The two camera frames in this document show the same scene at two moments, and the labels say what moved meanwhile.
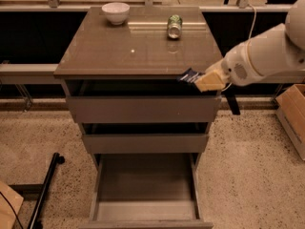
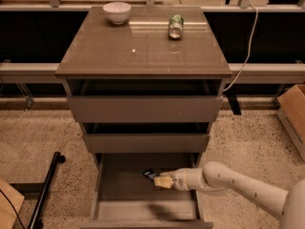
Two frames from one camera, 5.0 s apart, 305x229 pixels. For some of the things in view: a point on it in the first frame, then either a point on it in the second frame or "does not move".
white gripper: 236,64 → 178,178
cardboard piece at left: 7,214 does not move
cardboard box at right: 291,107 does not move
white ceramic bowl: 116,12 does not move
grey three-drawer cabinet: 148,126 does not move
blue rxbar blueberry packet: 190,75 → 152,174
